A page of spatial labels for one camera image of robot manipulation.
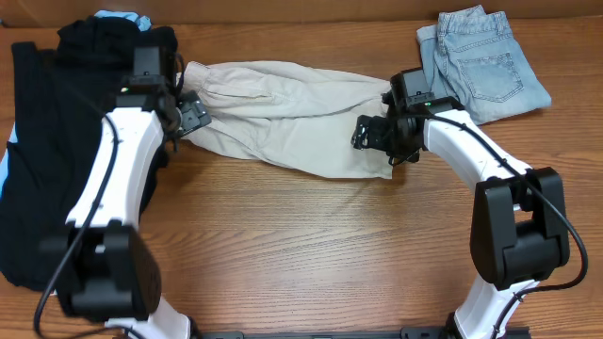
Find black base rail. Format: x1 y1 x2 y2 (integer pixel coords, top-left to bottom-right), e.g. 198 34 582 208
197 325 531 339

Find light blue garment underneath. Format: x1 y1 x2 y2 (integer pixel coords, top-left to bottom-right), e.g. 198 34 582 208
1 10 153 186

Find black garment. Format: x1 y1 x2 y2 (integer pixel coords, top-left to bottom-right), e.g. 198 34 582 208
1 17 178 292

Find beige cotton shorts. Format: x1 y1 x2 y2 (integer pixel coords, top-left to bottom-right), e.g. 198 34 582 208
184 61 393 179

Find light blue denim shorts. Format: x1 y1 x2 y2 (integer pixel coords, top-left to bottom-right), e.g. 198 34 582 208
416 5 552 124

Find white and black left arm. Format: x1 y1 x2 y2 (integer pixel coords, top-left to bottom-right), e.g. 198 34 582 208
33 85 211 338

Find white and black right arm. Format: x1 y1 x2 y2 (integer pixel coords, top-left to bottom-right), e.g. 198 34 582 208
351 92 570 338

